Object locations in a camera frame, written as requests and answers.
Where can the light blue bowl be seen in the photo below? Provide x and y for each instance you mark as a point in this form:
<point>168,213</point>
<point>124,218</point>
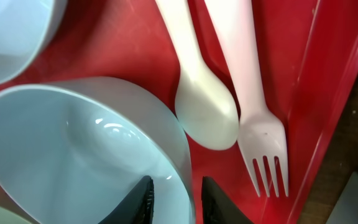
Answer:
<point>71,151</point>

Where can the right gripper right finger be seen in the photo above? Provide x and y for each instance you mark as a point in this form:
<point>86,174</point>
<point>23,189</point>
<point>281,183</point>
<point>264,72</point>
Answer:
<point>218,208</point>

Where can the white plastic fork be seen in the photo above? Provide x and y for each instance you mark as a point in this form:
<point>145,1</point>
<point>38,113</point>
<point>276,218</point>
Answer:
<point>262,138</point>

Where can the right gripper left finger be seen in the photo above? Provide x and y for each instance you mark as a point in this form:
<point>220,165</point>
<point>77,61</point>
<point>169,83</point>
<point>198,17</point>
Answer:
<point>137,207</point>

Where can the white plastic spoon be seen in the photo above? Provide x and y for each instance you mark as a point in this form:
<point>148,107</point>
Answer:
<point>203,104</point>

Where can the large light blue plate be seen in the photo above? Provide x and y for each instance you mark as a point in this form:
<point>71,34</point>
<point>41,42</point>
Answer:
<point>26,28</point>

